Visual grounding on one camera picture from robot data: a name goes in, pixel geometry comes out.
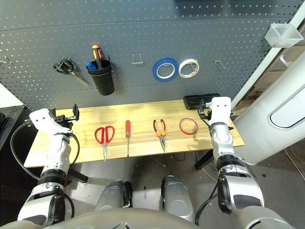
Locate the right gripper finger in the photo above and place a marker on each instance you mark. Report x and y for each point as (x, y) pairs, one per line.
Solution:
(202, 108)

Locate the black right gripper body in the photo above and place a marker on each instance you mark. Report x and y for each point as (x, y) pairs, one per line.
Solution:
(208, 112)

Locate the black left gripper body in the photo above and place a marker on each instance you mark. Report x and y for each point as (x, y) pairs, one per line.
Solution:
(64, 120)

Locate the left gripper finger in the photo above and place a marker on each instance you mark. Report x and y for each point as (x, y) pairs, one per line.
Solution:
(76, 112)
(53, 113)

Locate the red tape roll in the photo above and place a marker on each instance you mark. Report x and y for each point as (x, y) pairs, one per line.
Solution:
(188, 133)

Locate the orange black needle-nose pliers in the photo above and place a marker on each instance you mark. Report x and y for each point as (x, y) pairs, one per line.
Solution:
(159, 133)

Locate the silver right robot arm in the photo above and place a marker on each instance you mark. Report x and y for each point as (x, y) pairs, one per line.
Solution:
(221, 136)

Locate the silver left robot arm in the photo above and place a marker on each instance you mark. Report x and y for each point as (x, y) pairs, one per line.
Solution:
(57, 152)

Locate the dark grey metal pegboard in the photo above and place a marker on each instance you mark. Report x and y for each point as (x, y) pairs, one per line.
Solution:
(143, 28)

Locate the black plastic tool case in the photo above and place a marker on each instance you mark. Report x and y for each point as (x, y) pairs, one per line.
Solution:
(193, 101)

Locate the white tape roll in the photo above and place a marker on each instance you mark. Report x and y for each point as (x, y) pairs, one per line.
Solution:
(197, 67)

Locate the black plastic cup holder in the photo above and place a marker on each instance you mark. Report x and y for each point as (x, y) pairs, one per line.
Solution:
(103, 81)

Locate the black equipment case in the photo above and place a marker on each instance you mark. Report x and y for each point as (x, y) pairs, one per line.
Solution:
(9, 133)

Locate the black table leg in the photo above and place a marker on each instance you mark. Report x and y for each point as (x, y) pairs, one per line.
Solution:
(203, 161)
(78, 175)

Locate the blue marker pen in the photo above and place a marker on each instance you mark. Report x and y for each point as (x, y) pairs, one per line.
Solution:
(90, 65)

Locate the silver double prong hook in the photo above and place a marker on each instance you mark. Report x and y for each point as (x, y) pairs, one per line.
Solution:
(218, 61)

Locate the blue tape roll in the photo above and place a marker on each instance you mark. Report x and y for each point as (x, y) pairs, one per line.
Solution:
(155, 71)

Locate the silver U-shaped peg hook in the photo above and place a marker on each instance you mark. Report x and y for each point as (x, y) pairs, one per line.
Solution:
(8, 60)

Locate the silver left robot leg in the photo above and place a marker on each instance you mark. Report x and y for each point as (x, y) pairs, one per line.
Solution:
(112, 195)

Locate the silver robot leg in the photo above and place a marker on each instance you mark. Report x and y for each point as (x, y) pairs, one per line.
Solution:
(176, 198)
(112, 195)

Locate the silver right robot leg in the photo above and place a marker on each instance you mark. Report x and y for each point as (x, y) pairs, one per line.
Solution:
(176, 198)

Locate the translucent plastic bin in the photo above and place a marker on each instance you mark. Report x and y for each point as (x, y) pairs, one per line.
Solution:
(276, 38)

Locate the grey robot torso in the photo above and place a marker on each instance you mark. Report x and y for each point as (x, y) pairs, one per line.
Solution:
(152, 219)

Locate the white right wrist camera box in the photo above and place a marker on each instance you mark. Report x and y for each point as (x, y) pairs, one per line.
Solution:
(220, 109)

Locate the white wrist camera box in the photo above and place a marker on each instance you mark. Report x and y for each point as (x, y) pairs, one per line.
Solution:
(41, 119)
(220, 109)

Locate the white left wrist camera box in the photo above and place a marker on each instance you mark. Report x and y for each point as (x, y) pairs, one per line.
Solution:
(41, 119)

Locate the white pegboard side frame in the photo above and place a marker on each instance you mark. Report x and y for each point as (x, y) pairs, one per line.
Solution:
(262, 69)

